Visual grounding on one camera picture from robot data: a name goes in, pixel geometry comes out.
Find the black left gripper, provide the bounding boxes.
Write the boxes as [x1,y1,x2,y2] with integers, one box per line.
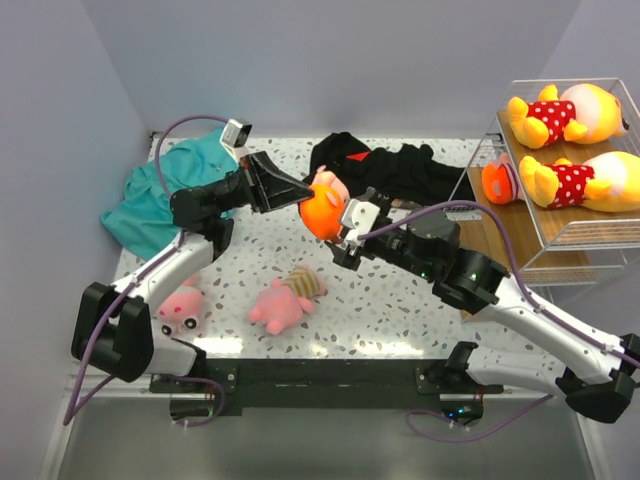
[207,152,316,215]

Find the black-haired doll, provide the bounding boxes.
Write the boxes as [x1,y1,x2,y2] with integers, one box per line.
[299,165,350,242]
[481,152,525,205]

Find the yellow polka-dot plush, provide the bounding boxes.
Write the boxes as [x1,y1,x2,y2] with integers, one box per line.
[507,83,629,149]
[519,151,639,213]

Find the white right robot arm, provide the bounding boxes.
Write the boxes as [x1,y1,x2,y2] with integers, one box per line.
[332,189,639,424]

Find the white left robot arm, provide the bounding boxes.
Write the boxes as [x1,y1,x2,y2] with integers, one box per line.
[71,151,314,392]

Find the black printed shirt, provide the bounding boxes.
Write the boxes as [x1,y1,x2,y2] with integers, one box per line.
[303,132,475,206]

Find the pink pig plush, centre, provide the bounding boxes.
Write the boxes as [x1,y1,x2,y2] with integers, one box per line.
[248,266,327,335]

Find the pink pig plush,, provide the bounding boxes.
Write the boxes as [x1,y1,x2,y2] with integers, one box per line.
[155,274,204,337]
[248,266,327,335]

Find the teal striped-trim shirt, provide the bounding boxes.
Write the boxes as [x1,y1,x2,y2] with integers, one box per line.
[101,128,236,261]

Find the pink pig plush, left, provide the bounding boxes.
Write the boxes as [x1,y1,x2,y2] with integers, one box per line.
[155,274,204,337]

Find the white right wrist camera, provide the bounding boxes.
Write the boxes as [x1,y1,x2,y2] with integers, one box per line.
[340,199,380,247]

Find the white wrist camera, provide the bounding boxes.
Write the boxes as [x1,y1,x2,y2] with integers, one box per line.
[220,119,253,150]
[340,199,380,247]

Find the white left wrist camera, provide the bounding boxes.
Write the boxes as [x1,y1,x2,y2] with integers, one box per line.
[220,119,253,150]

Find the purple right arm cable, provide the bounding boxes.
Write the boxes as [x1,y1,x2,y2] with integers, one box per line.
[357,199,640,444]

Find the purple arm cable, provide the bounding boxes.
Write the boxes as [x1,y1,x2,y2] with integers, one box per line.
[357,199,640,444]
[62,114,231,427]

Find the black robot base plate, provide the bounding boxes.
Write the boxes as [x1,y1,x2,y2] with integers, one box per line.
[150,359,503,419]

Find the white wire wooden shelf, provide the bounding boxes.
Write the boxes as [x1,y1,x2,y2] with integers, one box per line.
[465,78,639,309]

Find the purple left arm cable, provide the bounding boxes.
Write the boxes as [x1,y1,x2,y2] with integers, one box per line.
[62,114,231,427]

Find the aluminium frame rail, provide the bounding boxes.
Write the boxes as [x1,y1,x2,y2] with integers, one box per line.
[57,359,594,479]

